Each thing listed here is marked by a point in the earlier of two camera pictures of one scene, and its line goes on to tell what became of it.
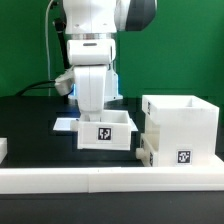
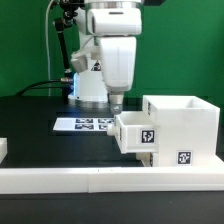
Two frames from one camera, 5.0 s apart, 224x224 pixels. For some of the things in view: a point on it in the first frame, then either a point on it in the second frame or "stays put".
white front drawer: (145, 152) stays put
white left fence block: (3, 148) stays put
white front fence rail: (112, 179) stays put
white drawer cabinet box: (186, 128) stays put
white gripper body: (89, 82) to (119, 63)
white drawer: (111, 133) to (136, 132)
